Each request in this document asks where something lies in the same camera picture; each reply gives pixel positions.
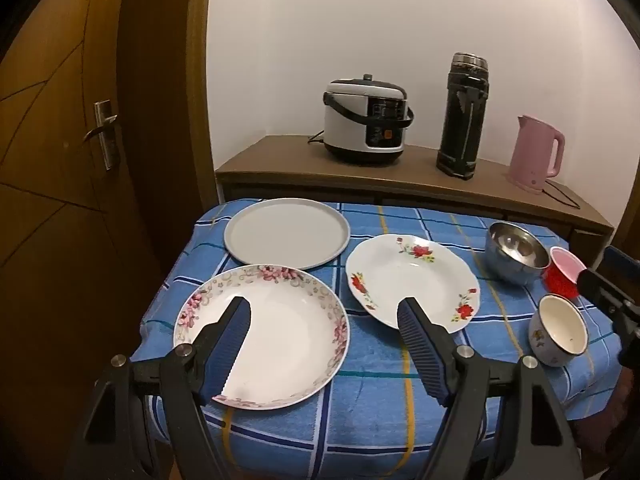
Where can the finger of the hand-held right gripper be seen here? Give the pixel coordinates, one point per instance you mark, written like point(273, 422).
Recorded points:
point(622, 259)
point(600, 290)

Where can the pink electric kettle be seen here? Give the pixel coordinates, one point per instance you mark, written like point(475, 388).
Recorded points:
point(530, 160)

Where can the wooden door frame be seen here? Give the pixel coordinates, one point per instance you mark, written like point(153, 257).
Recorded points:
point(165, 110)

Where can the black thermos flask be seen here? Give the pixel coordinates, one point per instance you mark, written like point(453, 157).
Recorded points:
point(455, 125)

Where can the brown wooden door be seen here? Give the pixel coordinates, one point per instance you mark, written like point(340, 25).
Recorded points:
point(50, 210)

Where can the blue plaid tablecloth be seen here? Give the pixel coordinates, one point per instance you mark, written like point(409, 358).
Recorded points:
point(350, 410)

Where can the white black rice cooker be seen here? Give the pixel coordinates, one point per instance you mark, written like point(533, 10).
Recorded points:
point(345, 125)

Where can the pink floral rim plate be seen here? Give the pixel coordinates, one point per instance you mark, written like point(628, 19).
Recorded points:
point(290, 340)

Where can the white enamel bowl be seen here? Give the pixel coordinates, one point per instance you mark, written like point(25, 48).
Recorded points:
point(555, 320)

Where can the stainless steel bowl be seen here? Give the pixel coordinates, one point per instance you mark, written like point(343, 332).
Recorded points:
point(505, 267)

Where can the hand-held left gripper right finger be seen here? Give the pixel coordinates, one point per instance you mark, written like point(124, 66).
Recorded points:
point(425, 355)

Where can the plain grey plate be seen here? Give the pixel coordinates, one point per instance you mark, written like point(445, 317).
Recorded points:
point(285, 232)

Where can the red flower white plate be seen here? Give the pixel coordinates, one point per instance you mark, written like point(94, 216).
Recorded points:
point(405, 275)

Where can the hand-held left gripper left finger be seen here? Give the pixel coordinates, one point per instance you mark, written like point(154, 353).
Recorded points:
point(235, 340)

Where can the brown wooden cabinet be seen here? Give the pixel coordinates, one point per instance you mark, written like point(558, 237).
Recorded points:
point(280, 160)

